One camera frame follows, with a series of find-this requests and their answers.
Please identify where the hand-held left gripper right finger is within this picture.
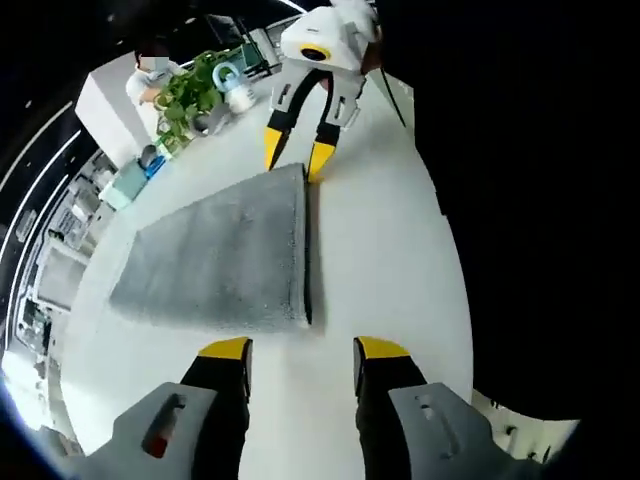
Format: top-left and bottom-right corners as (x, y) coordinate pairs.
(352, 335), (547, 480)

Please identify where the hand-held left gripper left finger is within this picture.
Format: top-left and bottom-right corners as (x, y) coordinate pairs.
(67, 336), (255, 480)

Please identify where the grey towel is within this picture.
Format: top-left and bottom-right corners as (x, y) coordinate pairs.
(108, 161), (315, 335)

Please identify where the grey plant pot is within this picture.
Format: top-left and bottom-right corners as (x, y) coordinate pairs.
(191, 106), (230, 137)

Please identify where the green potted plant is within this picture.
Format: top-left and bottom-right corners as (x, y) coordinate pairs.
(153, 49), (237, 150)

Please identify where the light blue storage box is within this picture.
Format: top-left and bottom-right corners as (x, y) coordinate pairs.
(99, 161), (152, 210)

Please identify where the person's black clothing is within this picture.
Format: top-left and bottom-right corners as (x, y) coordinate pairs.
(372, 0), (640, 436)

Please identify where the black cable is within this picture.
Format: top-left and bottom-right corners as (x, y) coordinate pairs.
(377, 63), (407, 127)

